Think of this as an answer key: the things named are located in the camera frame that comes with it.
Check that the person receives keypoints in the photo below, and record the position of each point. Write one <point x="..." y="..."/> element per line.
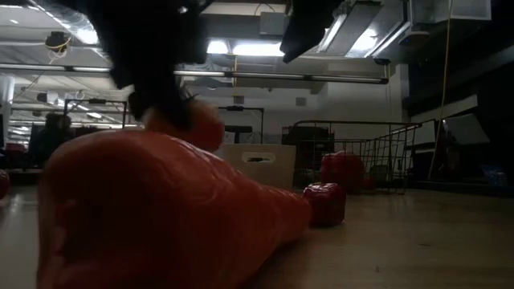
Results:
<point x="54" y="136"/>

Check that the orange carrot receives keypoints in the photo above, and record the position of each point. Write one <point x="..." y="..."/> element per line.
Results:
<point x="160" y="200"/>

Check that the small grey wall vent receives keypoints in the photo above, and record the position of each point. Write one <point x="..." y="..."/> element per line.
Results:
<point x="301" y="101"/>
<point x="238" y="100"/>

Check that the small red pepper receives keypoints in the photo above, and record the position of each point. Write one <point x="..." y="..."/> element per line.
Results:
<point x="325" y="202"/>

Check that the red bell pepper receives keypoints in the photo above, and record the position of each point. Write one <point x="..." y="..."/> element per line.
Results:
<point x="341" y="170"/>

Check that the orange fruit with green calyx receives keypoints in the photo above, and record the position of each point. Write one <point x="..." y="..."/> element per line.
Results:
<point x="205" y="128"/>

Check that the white board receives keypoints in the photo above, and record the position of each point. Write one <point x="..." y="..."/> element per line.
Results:
<point x="466" y="128"/>

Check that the white plastic bin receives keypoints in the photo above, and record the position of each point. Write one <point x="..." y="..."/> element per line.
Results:
<point x="277" y="168"/>

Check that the rectangular metal duct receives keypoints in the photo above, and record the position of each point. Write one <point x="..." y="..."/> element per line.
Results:
<point x="361" y="32"/>

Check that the dark cabinet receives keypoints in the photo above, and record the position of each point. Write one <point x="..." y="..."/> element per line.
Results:
<point x="309" y="136"/>

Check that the long ceiling light rail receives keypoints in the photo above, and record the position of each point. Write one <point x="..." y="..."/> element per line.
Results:
<point x="281" y="76"/>

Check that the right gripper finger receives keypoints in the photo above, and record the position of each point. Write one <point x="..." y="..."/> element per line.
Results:
<point x="305" y="24"/>

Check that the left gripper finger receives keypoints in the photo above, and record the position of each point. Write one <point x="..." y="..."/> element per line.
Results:
<point x="160" y="106"/>

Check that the bright ceiling light panels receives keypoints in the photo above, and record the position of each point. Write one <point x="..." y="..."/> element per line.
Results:
<point x="257" y="49"/>

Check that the white ceiling box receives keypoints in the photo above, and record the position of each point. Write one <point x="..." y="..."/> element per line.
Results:
<point x="272" y="24"/>

